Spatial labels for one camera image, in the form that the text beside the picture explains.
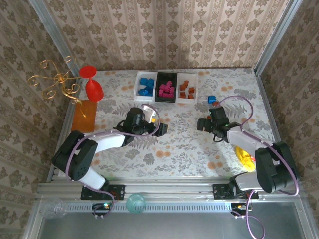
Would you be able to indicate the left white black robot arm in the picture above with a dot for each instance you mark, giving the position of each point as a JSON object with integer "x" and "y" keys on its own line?
{"x": 107, "y": 140}

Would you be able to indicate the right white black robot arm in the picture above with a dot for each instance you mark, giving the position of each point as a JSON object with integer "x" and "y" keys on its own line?
{"x": 243, "y": 139}

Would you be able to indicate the floral tablecloth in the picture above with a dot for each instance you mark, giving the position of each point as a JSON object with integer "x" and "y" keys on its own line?
{"x": 184, "y": 159}

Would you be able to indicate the white plastic container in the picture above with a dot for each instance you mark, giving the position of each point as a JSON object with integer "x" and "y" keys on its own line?
{"x": 137, "y": 82}
{"x": 194, "y": 81}

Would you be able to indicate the yellow plastic toy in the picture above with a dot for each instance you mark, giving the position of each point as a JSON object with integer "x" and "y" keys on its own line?
{"x": 243, "y": 155}

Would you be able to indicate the black plastic container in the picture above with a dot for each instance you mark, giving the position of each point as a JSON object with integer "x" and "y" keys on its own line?
{"x": 160, "y": 79}

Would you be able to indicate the red plastic wine glass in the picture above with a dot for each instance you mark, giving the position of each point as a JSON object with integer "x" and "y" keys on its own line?
{"x": 94, "y": 90}

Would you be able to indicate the orange translucent sheet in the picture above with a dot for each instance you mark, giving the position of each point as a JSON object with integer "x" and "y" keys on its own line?
{"x": 84, "y": 119}

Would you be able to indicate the teal plastic cup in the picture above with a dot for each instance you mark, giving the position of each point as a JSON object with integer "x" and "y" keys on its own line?
{"x": 135, "y": 204}

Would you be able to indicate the small black circuit board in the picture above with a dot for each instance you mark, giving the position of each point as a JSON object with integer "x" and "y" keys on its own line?
{"x": 102, "y": 206}

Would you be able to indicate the grey metal base tray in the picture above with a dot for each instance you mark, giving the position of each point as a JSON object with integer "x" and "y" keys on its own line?
{"x": 174, "y": 226}

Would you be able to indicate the clear plastic cup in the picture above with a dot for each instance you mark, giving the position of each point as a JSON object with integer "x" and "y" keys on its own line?
{"x": 53, "y": 208}

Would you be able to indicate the aluminium table side rail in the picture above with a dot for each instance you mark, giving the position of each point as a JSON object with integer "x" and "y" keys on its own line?
{"x": 66, "y": 117}
{"x": 271, "y": 112}

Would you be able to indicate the aluminium frame cross rail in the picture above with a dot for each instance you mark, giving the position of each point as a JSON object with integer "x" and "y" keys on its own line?
{"x": 169, "y": 189}

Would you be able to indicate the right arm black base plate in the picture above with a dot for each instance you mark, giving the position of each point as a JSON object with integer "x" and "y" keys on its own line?
{"x": 219, "y": 191}

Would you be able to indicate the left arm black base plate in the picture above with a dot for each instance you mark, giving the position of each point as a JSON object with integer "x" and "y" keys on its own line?
{"x": 119, "y": 191}

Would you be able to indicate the aluminium frame post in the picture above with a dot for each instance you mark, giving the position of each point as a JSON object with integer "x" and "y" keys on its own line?
{"x": 56, "y": 37}
{"x": 277, "y": 37}

